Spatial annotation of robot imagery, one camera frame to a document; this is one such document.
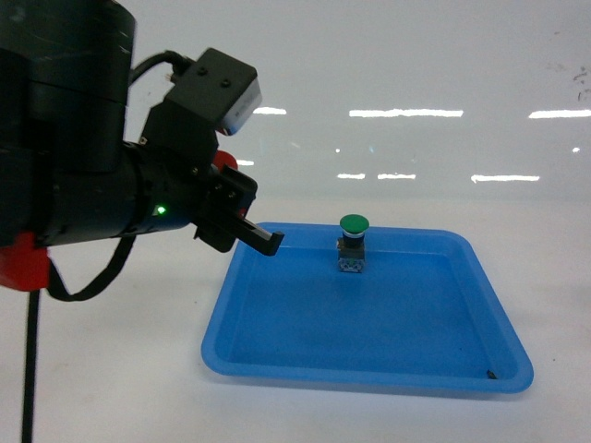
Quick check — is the red mushroom push button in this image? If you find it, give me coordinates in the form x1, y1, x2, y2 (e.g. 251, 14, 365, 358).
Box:
212, 150, 238, 172

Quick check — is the green mushroom push button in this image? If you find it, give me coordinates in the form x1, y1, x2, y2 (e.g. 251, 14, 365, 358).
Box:
337, 214, 369, 273

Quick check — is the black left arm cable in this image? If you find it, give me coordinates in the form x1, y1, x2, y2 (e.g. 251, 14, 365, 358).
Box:
20, 233, 139, 443

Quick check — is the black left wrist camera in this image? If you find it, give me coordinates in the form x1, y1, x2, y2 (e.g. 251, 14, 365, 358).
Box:
165, 48, 262, 136

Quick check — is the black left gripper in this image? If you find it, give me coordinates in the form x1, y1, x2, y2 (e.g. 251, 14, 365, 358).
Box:
122, 103, 284, 257

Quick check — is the blue plastic tray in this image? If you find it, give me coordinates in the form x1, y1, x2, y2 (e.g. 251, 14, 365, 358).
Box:
201, 222, 534, 393

